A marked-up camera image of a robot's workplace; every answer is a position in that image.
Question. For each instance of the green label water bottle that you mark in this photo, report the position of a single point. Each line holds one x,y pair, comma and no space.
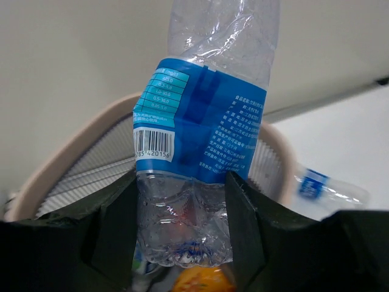
145,273

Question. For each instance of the small orange juice bottle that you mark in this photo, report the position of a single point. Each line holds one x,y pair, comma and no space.
202,279

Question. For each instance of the aluminium frame rail back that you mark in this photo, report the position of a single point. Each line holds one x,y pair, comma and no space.
305,107

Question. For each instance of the blue label bottle blue cap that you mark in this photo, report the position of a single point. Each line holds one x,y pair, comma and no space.
198,119

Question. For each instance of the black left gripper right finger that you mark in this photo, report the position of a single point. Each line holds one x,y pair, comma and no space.
277,249

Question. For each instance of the grey mesh waste bin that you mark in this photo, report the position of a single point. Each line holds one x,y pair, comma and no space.
102,152

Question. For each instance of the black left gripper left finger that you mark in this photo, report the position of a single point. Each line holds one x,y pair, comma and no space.
85,246

